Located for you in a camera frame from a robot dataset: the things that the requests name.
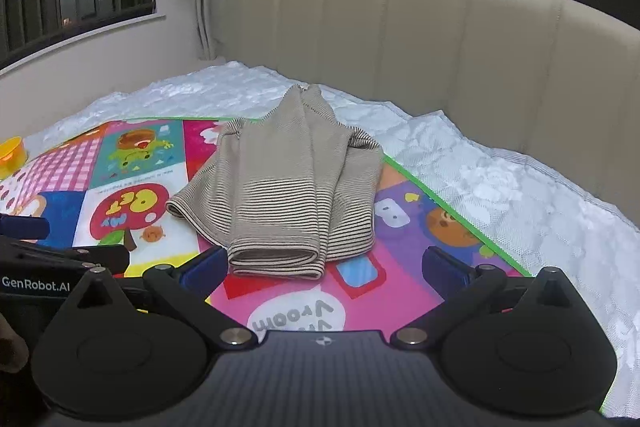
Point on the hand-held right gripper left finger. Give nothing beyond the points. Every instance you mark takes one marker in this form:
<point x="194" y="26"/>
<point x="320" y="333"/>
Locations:
<point x="206" y="271"/>

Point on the colourful printed play mat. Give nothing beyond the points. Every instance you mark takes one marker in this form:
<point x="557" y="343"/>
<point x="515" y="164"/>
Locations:
<point x="125" y="167"/>

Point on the white quilted mattress cover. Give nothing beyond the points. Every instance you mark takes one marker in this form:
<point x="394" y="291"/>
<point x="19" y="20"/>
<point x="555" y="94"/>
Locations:
<point x="500" y="187"/>

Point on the person's left hand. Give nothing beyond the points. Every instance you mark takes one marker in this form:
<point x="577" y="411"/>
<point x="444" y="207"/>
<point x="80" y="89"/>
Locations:
<point x="12" y="344"/>

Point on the yellow plastic cup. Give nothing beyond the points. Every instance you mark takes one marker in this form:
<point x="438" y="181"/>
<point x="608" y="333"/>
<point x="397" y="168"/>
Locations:
<point x="11" y="157"/>

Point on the beige striped sweater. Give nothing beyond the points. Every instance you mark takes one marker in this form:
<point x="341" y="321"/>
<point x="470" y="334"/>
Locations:
<point x="280" y="187"/>

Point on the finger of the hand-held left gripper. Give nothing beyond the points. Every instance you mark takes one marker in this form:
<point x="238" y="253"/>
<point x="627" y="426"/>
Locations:
<point x="107" y="259"/>
<point x="25" y="227"/>

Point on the beige padded headboard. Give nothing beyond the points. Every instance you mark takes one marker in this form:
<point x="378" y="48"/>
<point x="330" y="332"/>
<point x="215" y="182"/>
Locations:
<point x="425" y="47"/>

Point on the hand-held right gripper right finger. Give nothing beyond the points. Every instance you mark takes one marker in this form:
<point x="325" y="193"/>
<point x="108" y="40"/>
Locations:
<point x="444" y="271"/>

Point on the beige bed side rail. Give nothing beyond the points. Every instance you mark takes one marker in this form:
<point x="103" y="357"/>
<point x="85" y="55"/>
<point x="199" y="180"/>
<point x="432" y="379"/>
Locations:
<point x="100" y="82"/>

